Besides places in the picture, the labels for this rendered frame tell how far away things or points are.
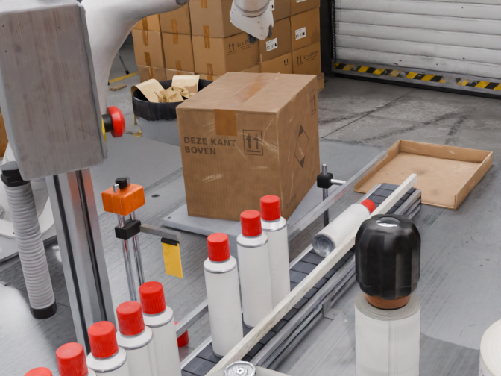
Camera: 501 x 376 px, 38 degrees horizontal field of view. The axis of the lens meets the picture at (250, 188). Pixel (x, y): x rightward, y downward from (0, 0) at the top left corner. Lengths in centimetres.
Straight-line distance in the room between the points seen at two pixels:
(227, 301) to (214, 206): 59
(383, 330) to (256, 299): 33
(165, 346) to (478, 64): 460
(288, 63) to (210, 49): 73
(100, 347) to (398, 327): 37
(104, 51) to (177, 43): 358
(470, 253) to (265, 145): 49
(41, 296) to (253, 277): 37
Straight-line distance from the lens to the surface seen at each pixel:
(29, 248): 95
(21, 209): 93
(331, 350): 120
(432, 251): 159
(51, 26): 83
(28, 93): 84
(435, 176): 195
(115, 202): 103
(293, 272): 141
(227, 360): 114
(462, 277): 151
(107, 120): 89
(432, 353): 121
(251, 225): 117
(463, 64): 549
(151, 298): 100
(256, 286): 121
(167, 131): 355
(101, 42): 136
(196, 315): 116
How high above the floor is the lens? 159
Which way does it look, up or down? 23 degrees down
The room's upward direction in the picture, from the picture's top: 4 degrees counter-clockwise
